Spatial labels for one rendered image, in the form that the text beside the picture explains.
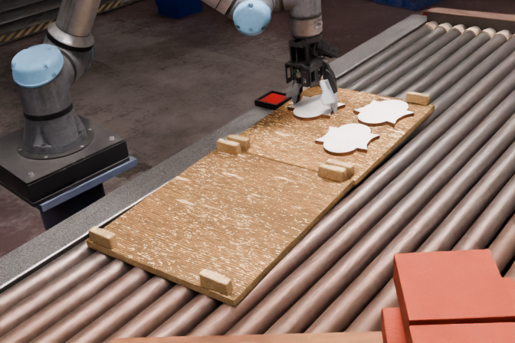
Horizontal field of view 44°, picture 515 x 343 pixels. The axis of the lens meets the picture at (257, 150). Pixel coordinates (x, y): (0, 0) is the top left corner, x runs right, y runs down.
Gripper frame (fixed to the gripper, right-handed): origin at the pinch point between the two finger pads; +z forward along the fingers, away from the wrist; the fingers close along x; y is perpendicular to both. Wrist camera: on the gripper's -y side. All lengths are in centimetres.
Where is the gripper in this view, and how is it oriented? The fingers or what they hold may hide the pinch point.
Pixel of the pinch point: (316, 106)
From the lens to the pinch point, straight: 164.1
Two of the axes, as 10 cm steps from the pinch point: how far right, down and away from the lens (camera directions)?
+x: 8.0, 2.1, -5.6
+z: 1.0, 8.8, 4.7
